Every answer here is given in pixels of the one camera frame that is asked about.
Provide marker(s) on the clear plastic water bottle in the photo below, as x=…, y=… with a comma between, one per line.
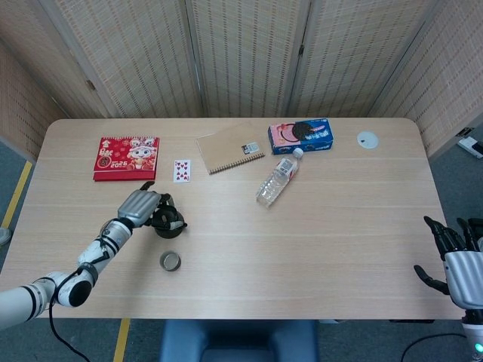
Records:
x=275, y=181

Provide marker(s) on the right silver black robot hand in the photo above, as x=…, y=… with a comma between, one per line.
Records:
x=466, y=275

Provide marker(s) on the black teapot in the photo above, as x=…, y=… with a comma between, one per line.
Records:
x=168, y=232

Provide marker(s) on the white power strip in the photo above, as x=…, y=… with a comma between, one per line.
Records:
x=469, y=146

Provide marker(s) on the black table frame bar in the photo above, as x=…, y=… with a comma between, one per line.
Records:
x=411, y=321

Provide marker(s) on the hearts playing card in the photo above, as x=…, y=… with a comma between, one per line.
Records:
x=182, y=171

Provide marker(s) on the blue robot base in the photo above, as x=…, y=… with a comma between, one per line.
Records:
x=237, y=339

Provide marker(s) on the bamboo folding screen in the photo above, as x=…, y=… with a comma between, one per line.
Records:
x=245, y=56

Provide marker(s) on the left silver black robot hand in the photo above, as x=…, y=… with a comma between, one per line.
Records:
x=137, y=207

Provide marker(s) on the blue cookie box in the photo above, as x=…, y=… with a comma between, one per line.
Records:
x=302, y=137

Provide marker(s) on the yellow floor tape strip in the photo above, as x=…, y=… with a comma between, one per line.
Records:
x=17, y=192
x=122, y=339

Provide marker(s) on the small metal cup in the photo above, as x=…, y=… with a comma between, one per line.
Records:
x=170, y=261

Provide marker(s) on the red 2025 desk calendar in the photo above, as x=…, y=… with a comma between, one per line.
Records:
x=124, y=160

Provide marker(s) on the brown spiral notebook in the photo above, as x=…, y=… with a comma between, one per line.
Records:
x=226, y=149

